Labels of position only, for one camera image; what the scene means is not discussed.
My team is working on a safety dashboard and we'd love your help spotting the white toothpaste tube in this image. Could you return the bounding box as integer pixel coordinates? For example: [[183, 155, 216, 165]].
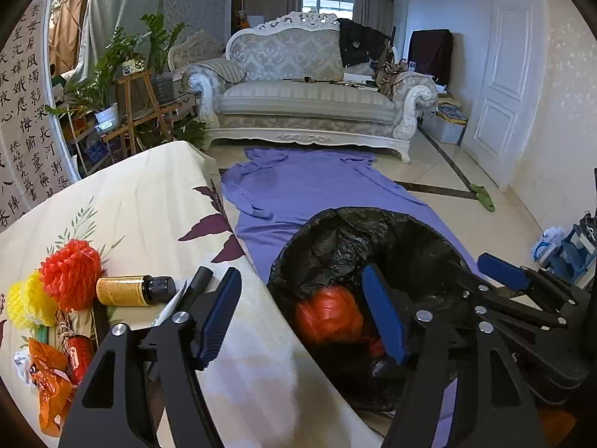
[[151, 280, 188, 327]]

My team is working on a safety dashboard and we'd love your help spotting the orange wrapper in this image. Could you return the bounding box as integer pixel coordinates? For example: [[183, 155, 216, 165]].
[[28, 338, 76, 438]]

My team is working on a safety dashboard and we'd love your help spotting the white tissue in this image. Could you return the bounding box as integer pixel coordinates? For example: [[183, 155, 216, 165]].
[[13, 347, 33, 387]]

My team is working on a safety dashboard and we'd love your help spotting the red honeycomb paper ball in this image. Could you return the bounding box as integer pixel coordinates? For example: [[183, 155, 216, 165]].
[[38, 239, 102, 311]]

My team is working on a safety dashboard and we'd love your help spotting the yellow honeycomb paper ball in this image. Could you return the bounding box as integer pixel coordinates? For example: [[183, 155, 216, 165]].
[[5, 270, 58, 330]]

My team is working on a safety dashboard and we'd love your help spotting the black trash bag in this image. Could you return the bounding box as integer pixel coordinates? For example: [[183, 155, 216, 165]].
[[267, 207, 473, 411]]

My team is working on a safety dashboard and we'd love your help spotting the blue white bag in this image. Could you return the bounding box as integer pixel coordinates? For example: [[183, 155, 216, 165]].
[[530, 212, 596, 283]]

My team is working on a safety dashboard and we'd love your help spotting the green slipper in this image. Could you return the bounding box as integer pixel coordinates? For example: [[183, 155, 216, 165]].
[[469, 184, 496, 212]]

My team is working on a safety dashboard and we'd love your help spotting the yellow bottle black cap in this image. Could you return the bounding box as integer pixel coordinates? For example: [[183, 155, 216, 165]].
[[96, 275, 177, 307]]

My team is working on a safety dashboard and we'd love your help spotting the black tube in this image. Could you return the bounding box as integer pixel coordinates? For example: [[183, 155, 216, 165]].
[[178, 266, 213, 311]]

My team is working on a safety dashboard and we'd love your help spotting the orange plastic bag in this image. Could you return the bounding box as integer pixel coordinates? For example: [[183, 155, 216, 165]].
[[294, 285, 385, 358]]

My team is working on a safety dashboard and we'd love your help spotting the storage box by sofa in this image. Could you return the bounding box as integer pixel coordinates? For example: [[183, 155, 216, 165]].
[[422, 93, 469, 144]]

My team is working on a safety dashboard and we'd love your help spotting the floral cream tablecloth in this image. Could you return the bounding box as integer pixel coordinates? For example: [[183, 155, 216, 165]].
[[1, 141, 381, 447]]

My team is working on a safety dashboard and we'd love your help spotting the white door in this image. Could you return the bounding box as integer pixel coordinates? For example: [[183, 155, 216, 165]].
[[462, 0, 546, 190]]

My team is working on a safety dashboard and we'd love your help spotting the purple floor cloth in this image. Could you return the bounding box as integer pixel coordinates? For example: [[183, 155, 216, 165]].
[[221, 146, 480, 448]]

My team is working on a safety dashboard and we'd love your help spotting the dark covered cabinet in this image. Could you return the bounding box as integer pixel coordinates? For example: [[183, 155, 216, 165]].
[[408, 29, 453, 86]]

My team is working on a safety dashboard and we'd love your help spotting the calligraphy folding screen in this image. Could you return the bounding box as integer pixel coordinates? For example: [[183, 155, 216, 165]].
[[0, 0, 79, 231]]

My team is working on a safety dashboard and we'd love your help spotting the white plant pot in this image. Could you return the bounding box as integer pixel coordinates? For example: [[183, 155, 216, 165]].
[[95, 103, 119, 134]]

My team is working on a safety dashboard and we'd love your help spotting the black jacket on sofa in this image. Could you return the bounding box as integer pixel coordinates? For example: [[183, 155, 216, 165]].
[[338, 18, 390, 67]]

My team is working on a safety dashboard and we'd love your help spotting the wooden plant stand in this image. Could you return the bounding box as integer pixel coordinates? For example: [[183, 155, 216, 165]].
[[101, 70, 180, 158]]

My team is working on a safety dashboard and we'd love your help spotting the green potted plant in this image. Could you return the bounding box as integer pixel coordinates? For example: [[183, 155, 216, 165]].
[[44, 13, 187, 117]]

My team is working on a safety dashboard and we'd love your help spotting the ornate white sofa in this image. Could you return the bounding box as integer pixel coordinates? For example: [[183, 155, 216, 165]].
[[181, 12, 437, 162]]

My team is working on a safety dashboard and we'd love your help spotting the grey curtain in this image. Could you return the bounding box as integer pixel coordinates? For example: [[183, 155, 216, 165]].
[[70, 0, 160, 83]]

